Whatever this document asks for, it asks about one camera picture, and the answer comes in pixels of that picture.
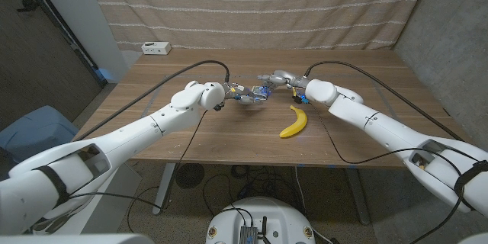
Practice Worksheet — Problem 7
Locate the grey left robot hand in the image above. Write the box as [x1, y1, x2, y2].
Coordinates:
[223, 82, 268, 107]

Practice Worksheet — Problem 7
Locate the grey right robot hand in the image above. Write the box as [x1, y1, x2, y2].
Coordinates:
[255, 69, 310, 99]

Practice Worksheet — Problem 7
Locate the dollar bill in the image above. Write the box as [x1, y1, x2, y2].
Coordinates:
[249, 85, 270, 102]

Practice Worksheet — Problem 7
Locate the yellow toy banana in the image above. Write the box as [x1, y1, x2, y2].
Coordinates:
[278, 104, 308, 139]

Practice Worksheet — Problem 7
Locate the beige striped backdrop curtain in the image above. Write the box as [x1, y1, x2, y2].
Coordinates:
[82, 0, 435, 51]

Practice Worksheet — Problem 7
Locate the black round floor fan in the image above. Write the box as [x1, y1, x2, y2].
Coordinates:
[175, 162, 205, 189]

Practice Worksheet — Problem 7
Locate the white power strip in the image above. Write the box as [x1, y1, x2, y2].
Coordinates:
[140, 41, 172, 56]

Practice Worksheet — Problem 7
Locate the white table leg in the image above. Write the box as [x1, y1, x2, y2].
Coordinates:
[152, 162, 177, 215]

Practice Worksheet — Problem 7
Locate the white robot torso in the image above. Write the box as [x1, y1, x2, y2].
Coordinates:
[205, 196, 316, 244]

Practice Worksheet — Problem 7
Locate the grey electronics box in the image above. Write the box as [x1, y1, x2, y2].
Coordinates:
[239, 225, 258, 244]

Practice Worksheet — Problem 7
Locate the grey table leg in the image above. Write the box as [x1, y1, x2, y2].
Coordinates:
[345, 168, 371, 225]

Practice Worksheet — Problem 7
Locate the blue plastic bin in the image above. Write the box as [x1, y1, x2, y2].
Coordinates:
[0, 105, 79, 165]

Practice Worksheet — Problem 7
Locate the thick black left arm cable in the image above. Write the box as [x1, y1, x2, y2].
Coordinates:
[75, 59, 231, 142]

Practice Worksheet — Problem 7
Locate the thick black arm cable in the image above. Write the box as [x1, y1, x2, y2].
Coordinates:
[75, 59, 231, 142]
[303, 60, 464, 142]

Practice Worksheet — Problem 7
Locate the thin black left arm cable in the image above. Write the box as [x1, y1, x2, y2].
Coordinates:
[67, 109, 210, 211]

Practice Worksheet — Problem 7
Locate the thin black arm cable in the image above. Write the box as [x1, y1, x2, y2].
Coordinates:
[67, 109, 210, 211]
[308, 101, 477, 244]

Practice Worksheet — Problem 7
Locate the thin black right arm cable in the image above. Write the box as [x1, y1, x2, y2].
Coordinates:
[308, 101, 477, 244]

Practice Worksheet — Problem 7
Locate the black floor cable bundle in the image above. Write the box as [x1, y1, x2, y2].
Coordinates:
[201, 164, 306, 217]

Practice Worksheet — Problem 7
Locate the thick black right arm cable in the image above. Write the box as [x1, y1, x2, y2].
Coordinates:
[303, 60, 464, 142]

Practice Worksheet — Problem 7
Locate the white wall panel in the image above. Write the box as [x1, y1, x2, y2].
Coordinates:
[28, 0, 129, 84]

